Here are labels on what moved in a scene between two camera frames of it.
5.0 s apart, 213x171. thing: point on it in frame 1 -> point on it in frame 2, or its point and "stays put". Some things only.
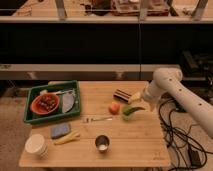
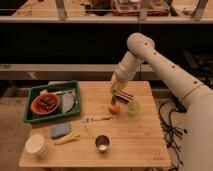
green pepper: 131,110 -> 113,99
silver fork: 91,119 stays put
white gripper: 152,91 -> 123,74
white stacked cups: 35,144 stays put
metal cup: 102,142 stays put
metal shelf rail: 82,71 stays put
